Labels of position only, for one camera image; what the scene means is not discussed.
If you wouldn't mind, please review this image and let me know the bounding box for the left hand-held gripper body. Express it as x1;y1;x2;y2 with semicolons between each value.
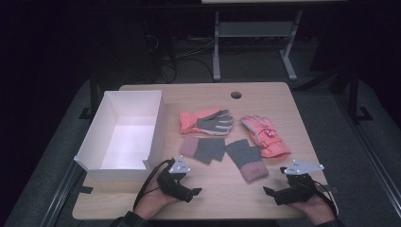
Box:
156;155;195;203

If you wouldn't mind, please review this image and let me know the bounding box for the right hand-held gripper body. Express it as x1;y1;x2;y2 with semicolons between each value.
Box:
279;159;325;204

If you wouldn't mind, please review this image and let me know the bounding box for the pink glove with red print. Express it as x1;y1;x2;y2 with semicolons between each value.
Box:
240;114;292;160

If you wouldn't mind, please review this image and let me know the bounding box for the white storage box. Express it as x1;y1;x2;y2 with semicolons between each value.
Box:
73;90;168;183

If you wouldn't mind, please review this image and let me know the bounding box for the pink glove with grey palm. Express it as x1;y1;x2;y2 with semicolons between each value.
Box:
179;108;235;137

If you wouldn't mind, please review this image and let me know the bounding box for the grey metal stand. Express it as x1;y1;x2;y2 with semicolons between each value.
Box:
212;9;304;82

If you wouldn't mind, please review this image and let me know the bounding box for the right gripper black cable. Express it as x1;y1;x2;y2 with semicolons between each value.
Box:
310;181;339;218

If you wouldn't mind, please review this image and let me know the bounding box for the aluminium floor rail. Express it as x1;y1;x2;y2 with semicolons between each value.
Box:
40;161;87;227
333;94;401;219

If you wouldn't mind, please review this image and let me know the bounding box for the black stand post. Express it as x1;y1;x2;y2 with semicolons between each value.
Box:
78;67;100;120
346;64;375;125

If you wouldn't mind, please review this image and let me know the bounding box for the tangle of floor cables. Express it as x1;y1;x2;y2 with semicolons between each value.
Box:
144;31;216;85

